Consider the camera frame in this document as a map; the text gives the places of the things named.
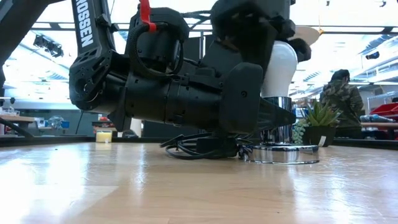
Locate wooden side table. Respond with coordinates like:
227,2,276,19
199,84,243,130
0,114,37,138

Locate thin black hanging cable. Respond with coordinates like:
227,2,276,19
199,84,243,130
75,110,84,135

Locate black lamp power cord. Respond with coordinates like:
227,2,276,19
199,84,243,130
160,132,249,161

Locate black left camera cable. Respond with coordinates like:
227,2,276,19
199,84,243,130
129,23,184,78

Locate black overhead rig camera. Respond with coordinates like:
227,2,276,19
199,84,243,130
32,34,65,59

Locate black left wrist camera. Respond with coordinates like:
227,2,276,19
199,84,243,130
126,6,190,78

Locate potted succulent plant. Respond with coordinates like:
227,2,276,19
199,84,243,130
291,98,343,147

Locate red velcro strap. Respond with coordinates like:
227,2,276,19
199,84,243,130
139,0,157,34

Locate white cylindrical container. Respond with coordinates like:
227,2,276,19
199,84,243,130
130,118,143,138

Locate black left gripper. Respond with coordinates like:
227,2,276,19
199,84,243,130
124,62,296,134

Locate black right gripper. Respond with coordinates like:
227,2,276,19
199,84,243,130
211,0,312,74

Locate person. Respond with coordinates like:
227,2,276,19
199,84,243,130
319,68,364,139

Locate small yellow candle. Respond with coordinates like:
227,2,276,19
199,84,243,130
95,129,113,144

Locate black frame clamp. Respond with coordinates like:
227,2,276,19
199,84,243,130
121,129,139,139

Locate red storage bin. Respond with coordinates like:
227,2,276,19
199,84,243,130
370,102,398,118

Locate white lightbulb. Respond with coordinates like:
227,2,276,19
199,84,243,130
261,40,299,98

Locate wooden workbench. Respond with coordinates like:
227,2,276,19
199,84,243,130
362,121,398,139

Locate chrome lamp base with socket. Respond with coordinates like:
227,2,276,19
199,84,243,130
239,96,320,165

